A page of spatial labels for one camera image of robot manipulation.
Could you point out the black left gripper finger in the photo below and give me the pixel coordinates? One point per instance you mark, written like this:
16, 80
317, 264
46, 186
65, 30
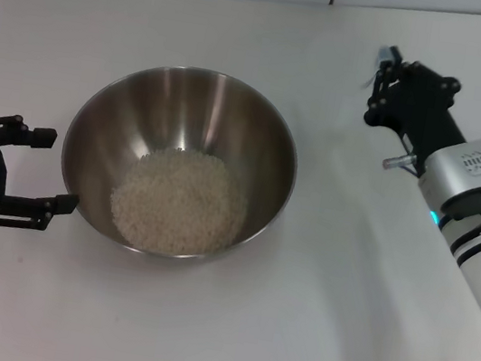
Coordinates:
25, 210
41, 137

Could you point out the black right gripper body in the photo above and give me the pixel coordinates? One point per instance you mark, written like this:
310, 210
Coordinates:
420, 113

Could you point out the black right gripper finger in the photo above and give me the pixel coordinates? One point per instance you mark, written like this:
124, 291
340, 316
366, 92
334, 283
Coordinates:
380, 90
420, 74

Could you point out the clear plastic measuring cup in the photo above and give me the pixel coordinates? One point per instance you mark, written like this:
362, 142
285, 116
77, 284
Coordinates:
390, 55

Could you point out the stainless steel mixing bowl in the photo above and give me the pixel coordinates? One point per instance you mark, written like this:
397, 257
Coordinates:
188, 108

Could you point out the white rice grains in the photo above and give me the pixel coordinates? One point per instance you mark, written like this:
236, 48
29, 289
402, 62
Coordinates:
182, 203

